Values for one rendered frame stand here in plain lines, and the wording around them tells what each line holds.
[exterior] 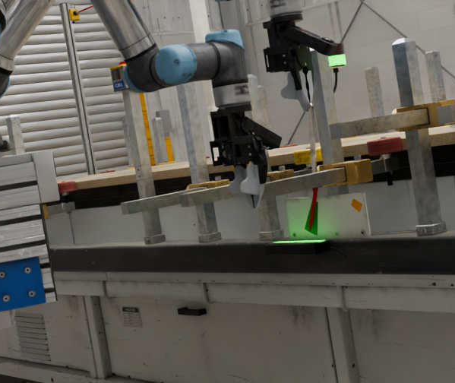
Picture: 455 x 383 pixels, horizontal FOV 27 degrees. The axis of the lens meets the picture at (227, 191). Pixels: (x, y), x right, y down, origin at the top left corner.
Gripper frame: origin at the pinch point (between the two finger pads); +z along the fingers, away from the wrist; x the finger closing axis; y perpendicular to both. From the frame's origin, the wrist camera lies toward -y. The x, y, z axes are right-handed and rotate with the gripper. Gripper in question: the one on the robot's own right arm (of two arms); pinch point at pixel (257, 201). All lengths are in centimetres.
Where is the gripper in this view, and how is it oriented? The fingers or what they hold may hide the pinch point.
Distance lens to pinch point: 197.0
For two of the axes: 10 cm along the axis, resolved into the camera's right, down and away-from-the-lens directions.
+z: 1.6, 9.9, 0.5
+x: 6.3, -0.6, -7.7
